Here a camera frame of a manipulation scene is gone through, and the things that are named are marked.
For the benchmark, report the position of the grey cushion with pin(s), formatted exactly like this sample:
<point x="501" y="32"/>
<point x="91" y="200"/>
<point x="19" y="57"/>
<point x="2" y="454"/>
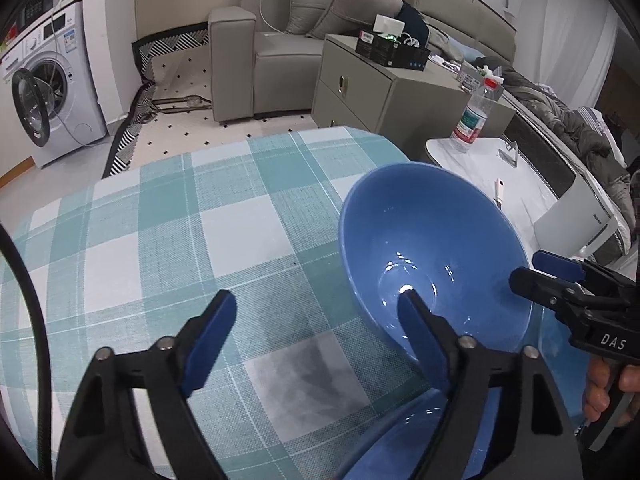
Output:
<point x="355" y="10"/>
<point x="310" y="5"/>

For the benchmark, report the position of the marble top coffee table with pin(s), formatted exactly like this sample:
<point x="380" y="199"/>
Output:
<point x="480" y="180"/>

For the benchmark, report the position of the blue bowl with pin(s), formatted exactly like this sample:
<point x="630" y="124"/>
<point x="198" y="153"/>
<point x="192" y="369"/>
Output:
<point x="425" y="220"/>
<point x="400" y="435"/>

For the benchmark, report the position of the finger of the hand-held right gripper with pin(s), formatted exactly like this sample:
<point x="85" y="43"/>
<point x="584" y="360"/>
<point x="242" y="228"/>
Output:
<point x="535" y="285"/>
<point x="555" y="265"/>

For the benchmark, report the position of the metal stand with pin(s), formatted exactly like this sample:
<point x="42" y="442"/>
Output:
<point x="509" y="155"/>

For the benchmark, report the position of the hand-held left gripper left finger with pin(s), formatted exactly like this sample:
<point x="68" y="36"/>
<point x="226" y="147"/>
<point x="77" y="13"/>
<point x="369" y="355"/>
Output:
<point x="210" y="345"/>

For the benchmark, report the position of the black box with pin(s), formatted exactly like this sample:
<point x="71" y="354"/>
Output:
<point x="390" y="52"/>

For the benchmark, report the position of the person's right hand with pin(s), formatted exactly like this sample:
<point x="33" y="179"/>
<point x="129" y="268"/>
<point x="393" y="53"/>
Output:
<point x="597" y="390"/>

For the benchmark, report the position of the dark garment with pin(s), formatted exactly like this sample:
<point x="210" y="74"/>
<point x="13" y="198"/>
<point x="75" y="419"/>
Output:
<point x="412" y="22"/>

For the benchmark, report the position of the small white box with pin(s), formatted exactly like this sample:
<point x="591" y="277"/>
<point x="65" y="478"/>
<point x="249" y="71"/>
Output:
<point x="387" y="25"/>

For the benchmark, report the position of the grey bedside cabinet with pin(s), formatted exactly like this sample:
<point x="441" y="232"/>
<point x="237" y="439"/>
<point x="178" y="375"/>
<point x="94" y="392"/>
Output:
<point x="400" y="95"/>

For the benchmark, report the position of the black and white patterned rug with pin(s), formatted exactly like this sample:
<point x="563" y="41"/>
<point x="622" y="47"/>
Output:
<point x="180" y="90"/>

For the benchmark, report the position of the grey sofa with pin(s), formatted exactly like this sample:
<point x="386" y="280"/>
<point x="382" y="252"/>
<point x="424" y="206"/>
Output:
<point x="280" y="70"/>

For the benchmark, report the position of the grey duvet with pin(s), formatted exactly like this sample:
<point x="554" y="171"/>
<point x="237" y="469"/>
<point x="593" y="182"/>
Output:
<point x="575" y="120"/>

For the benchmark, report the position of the small white tool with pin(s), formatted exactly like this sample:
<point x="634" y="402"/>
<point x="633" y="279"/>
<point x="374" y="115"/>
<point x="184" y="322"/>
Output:
<point x="498" y="192"/>

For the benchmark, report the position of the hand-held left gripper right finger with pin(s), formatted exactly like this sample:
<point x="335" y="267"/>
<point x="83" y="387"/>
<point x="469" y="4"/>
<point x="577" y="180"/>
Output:
<point x="422" y="340"/>

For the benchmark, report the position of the teal checked tablecloth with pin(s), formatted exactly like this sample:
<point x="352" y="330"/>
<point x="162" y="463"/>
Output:
<point x="150" y="220"/>

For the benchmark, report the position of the white appliance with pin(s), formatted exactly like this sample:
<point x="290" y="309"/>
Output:
<point x="570" y="220"/>

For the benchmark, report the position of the clear water bottle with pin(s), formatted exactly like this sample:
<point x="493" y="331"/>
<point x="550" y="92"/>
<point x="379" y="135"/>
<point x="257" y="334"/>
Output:
<point x="470" y="125"/>

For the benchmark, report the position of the white washing machine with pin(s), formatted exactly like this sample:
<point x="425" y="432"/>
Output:
<point x="75" y="85"/>

